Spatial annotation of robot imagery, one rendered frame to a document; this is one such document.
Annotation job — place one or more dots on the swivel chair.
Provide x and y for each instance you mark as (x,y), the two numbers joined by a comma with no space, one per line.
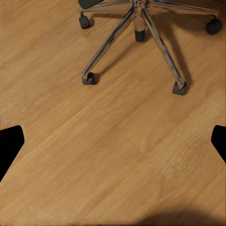
(138,10)

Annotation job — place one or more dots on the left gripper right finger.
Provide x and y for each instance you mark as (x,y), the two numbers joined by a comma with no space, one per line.
(218,139)

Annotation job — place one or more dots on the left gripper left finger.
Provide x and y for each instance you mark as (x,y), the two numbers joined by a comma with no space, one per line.
(11,141)

